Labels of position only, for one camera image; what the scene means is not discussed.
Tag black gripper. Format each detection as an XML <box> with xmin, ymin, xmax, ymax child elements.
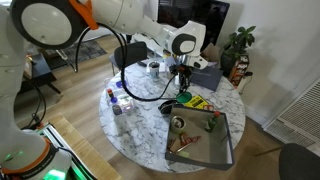
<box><xmin>171</xmin><ymin>64</ymin><xmax>194</xmax><ymax>95</ymax></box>

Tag round green plastic lid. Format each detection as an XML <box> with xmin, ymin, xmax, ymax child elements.
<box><xmin>175</xmin><ymin>91</ymin><xmax>193</xmax><ymax>104</ymax></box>

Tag yellow printed box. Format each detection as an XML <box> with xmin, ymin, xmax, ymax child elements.
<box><xmin>183</xmin><ymin>95</ymin><xmax>210</xmax><ymax>110</ymax></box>

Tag brown cardboard box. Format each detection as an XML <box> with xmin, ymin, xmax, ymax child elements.
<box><xmin>199</xmin><ymin>42</ymin><xmax>221</xmax><ymax>65</ymax></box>

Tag clear plastic storage box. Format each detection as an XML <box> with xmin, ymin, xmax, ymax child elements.
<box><xmin>103</xmin><ymin>77</ymin><xmax>136</xmax><ymax>117</ymax></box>

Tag grey open cardboard box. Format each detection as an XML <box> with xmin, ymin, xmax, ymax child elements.
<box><xmin>164</xmin><ymin>103</ymin><xmax>235</xmax><ymax>171</ymax></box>

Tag metal cup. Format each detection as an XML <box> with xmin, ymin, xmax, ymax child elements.
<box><xmin>148</xmin><ymin>60</ymin><xmax>162</xmax><ymax>79</ymax></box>

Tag round metal tin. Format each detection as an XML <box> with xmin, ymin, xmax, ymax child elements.
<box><xmin>170</xmin><ymin>115</ymin><xmax>188</xmax><ymax>134</ymax></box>

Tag green bottle with red cap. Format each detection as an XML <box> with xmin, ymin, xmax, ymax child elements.
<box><xmin>204</xmin><ymin>110</ymin><xmax>222</xmax><ymax>134</ymax></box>

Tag orange plastic toy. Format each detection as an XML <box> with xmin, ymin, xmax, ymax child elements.
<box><xmin>178</xmin><ymin>132</ymin><xmax>203</xmax><ymax>147</ymax></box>

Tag orange printed carton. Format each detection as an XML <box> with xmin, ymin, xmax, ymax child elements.
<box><xmin>229</xmin><ymin>54</ymin><xmax>251</xmax><ymax>88</ymax></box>

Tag tan wooden block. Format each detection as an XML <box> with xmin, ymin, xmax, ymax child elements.
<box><xmin>167</xmin><ymin>138</ymin><xmax>183</xmax><ymax>154</ymax></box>

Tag black chair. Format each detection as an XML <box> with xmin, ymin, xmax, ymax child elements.
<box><xmin>109</xmin><ymin>41</ymin><xmax>149</xmax><ymax>76</ymax></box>

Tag potted green plant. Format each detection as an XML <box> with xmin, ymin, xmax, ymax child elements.
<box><xmin>219</xmin><ymin>25</ymin><xmax>257</xmax><ymax>76</ymax></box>

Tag small dark jar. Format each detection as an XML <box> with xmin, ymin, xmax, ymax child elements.
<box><xmin>112</xmin><ymin>104</ymin><xmax>123</xmax><ymax>117</ymax></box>

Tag black flat screen monitor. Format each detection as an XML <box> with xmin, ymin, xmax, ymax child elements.
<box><xmin>157</xmin><ymin>0</ymin><xmax>231</xmax><ymax>51</ymax></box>

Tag grey patterned rug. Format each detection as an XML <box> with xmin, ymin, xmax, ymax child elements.
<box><xmin>43</xmin><ymin>39</ymin><xmax>108</xmax><ymax>68</ymax></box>

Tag white floor vent grille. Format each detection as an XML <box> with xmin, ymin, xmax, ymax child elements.
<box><xmin>263</xmin><ymin>78</ymin><xmax>320</xmax><ymax>158</ymax></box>

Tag light wooden bench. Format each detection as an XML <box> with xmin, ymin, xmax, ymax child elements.
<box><xmin>46</xmin><ymin>113</ymin><xmax>123</xmax><ymax>180</ymax></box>

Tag dark round seat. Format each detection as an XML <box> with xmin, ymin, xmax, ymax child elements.
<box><xmin>278</xmin><ymin>143</ymin><xmax>320</xmax><ymax>180</ymax></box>

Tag black side table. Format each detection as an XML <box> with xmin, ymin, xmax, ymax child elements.
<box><xmin>19</xmin><ymin>53</ymin><xmax>63</xmax><ymax>96</ymax></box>

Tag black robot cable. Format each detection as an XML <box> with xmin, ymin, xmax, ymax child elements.
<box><xmin>73</xmin><ymin>22</ymin><xmax>181</xmax><ymax>103</ymax></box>

